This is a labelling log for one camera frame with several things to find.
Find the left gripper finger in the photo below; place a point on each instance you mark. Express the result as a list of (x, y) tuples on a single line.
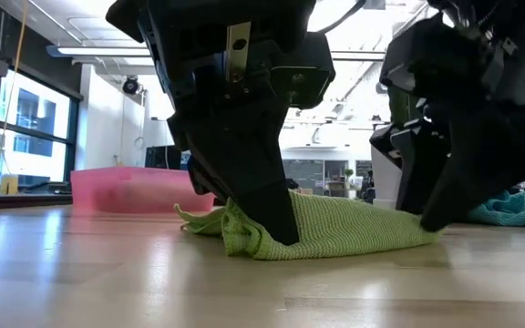
[(203, 180), (244, 173)]

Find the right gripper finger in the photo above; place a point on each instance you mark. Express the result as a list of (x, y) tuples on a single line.
[(419, 164), (481, 173)]

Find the teal microfiber towel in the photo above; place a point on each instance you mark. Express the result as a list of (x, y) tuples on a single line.
[(517, 212)]

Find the pink plastic basket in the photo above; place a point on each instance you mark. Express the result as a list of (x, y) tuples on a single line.
[(130, 191)]

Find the lime green microfiber towel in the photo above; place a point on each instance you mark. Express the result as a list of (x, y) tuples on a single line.
[(335, 228)]

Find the black computer monitor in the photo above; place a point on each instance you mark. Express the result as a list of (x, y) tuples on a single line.
[(162, 157)]

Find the black ceiling spotlight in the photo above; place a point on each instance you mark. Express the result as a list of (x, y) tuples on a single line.
[(130, 85)]

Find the dark office chair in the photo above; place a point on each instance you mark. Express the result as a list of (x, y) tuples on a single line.
[(335, 189)]

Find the long ceiling light bar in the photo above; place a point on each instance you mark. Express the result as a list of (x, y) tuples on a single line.
[(103, 51)]

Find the large glass window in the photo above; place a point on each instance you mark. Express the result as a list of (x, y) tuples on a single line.
[(34, 114)]

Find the small yellow box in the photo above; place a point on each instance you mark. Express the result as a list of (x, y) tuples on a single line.
[(9, 184)]

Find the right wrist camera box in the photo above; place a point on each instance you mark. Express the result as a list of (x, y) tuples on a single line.
[(435, 59)]

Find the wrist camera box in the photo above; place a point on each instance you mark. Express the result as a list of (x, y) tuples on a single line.
[(308, 77), (435, 59)]

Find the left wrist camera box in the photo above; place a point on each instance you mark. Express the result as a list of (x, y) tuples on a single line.
[(308, 77)]

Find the black aluminium table frame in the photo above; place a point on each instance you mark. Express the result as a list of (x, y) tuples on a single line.
[(25, 200)]

